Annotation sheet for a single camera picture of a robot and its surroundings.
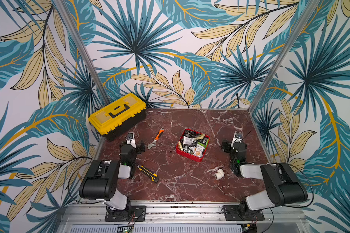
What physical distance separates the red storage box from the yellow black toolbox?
0.33 m

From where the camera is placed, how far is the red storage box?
0.92 metres

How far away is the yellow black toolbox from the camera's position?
90 centimetres
